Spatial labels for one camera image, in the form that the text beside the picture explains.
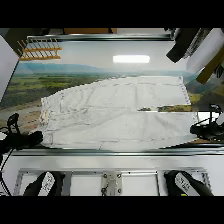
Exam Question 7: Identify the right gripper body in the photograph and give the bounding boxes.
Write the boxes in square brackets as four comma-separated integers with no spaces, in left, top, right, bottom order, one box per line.
[199,122,223,140]

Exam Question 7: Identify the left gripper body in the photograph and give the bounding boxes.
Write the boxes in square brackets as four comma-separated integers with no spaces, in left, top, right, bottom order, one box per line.
[6,131,34,149]

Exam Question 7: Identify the white pants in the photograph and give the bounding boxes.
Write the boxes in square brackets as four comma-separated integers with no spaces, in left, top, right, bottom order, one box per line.
[38,75,200,150]

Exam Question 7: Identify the brown garment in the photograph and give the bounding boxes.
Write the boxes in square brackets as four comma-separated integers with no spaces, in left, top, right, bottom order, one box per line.
[195,46,224,85]

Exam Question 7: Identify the white garment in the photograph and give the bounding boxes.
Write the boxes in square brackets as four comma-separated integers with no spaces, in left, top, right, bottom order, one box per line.
[185,28,224,75]

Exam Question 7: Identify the striped garment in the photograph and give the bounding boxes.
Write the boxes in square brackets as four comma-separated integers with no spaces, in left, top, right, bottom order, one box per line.
[184,28,212,58]

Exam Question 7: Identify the black cable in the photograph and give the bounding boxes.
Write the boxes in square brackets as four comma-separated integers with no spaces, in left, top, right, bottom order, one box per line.
[0,146,12,197]

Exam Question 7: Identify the silver frame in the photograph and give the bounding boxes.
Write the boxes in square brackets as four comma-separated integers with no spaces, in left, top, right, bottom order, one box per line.
[11,32,224,197]

